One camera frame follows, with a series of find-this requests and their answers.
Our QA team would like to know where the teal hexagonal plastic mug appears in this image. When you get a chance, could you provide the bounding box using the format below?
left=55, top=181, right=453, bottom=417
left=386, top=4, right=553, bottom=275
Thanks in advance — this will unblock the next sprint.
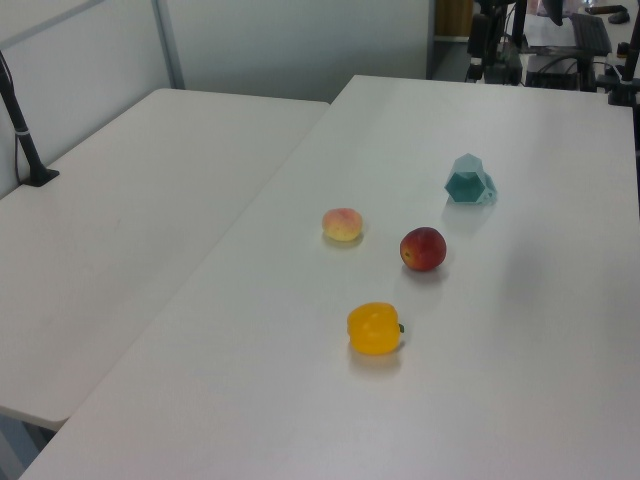
left=443, top=153, right=500, bottom=207

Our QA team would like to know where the pale yellow pink peach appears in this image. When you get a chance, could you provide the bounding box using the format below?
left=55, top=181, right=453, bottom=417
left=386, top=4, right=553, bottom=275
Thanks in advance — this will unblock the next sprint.
left=321, top=207, right=365, bottom=243

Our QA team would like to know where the red apple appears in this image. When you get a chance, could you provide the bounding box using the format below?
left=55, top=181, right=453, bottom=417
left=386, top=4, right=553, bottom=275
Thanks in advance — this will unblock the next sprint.
left=398, top=226, right=448, bottom=273

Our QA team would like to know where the yellow bell pepper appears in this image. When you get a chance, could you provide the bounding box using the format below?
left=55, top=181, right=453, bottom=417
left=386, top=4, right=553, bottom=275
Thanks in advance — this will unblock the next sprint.
left=346, top=301, right=407, bottom=357

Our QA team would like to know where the black equipment box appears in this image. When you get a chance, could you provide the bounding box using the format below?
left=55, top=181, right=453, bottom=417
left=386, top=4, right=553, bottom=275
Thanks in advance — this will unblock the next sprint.
left=483, top=58, right=522, bottom=85

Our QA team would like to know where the brown cabinet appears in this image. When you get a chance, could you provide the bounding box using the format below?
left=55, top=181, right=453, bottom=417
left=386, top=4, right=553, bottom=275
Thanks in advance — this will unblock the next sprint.
left=433, top=0, right=474, bottom=39

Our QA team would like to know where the black computer box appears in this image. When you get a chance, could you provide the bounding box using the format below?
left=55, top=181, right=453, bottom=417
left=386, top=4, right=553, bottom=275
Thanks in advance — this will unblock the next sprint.
left=524, top=53, right=599, bottom=92

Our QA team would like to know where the thin black slanted pole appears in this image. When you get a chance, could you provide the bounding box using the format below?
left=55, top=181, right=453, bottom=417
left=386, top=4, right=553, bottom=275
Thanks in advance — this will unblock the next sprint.
left=509, top=0, right=530, bottom=56

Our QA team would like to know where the black pole stand white band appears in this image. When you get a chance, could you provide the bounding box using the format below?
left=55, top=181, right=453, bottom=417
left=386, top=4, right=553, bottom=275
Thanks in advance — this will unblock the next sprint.
left=0, top=47, right=61, bottom=189

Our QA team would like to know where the white paper sheet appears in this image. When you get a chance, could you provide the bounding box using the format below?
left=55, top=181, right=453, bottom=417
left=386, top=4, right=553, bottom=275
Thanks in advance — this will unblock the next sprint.
left=524, top=14, right=572, bottom=49

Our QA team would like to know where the black monitor foot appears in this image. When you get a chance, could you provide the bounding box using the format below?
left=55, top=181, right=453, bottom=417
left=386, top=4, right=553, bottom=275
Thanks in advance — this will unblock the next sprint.
left=542, top=0, right=569, bottom=26

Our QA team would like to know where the black clamped pole stand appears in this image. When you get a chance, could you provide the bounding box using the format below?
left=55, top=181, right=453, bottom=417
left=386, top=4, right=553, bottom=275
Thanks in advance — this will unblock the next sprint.
left=606, top=0, right=640, bottom=107

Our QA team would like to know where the black computer keyboard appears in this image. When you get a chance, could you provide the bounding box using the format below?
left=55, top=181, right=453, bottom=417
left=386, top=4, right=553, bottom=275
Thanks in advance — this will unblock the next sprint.
left=569, top=12, right=614, bottom=56

